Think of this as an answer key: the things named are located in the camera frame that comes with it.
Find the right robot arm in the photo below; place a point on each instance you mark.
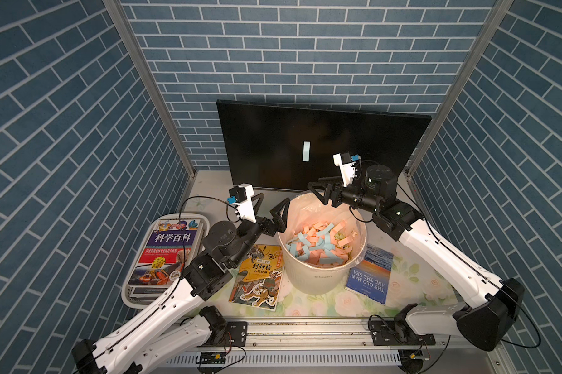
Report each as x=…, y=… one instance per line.
x=490, y=305

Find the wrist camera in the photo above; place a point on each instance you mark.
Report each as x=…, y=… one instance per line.
x=349, y=165
x=241, y=200

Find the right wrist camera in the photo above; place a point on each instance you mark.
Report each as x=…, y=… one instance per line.
x=349, y=165

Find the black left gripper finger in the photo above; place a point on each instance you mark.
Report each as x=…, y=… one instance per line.
x=279, y=215
x=255, y=202

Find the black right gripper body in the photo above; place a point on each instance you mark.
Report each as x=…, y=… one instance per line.
x=351, y=197

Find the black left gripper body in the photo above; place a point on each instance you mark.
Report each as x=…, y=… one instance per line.
x=263, y=227

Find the blue old man sea book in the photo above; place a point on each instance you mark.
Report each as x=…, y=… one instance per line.
x=371, y=277

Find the white waste bin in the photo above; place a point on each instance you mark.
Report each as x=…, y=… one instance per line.
x=307, y=209

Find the aluminium corner post left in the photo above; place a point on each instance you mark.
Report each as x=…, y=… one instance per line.
x=117, y=14

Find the pile of discarded sticky notes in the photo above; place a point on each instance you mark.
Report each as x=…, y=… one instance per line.
x=323, y=244

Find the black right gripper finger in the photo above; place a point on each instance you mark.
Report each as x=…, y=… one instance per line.
x=325, y=192
x=335, y=180

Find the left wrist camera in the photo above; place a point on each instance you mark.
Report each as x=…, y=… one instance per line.
x=241, y=200

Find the black computer monitor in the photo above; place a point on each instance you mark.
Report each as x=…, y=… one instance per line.
x=264, y=143

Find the floral table mat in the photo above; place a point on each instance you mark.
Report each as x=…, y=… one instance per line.
x=412, y=280

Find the yellow comic book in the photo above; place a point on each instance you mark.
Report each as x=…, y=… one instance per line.
x=259, y=278

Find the aluminium corner post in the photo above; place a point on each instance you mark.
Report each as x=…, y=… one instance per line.
x=489, y=28
x=117, y=14

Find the science encyclopedia book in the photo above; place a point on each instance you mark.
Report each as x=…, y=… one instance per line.
x=164, y=252

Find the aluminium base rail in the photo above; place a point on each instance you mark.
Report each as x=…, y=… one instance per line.
x=328, y=345

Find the aluminium corner post right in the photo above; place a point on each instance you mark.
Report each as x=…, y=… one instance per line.
x=489, y=28

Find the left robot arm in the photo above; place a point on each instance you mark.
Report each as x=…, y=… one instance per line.
x=179, y=319

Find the white perforated tray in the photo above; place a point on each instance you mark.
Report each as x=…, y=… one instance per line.
x=131, y=294

